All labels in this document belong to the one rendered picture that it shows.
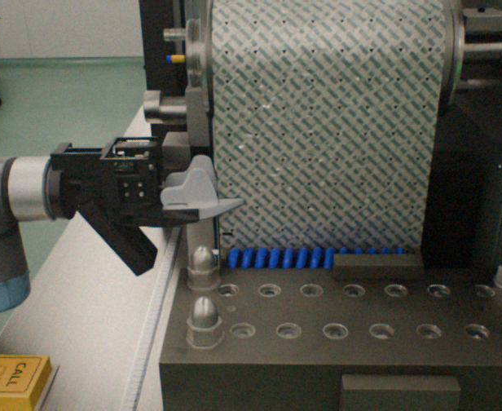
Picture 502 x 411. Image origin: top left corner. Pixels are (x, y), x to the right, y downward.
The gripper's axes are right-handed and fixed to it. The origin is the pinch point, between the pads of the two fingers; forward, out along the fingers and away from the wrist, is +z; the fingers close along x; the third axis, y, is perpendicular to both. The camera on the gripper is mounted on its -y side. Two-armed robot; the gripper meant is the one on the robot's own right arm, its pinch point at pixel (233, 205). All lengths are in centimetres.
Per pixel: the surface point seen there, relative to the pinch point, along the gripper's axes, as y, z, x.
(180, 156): 3.3, -6.8, 7.0
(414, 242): -4.9, 21.1, -0.3
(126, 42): -90, -138, 556
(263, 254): -4.9, 3.5, -3.0
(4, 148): -110, -171, 308
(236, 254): -4.9, 0.4, -2.9
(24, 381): -16.5, -23.4, -11.1
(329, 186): 2.4, 10.9, -0.2
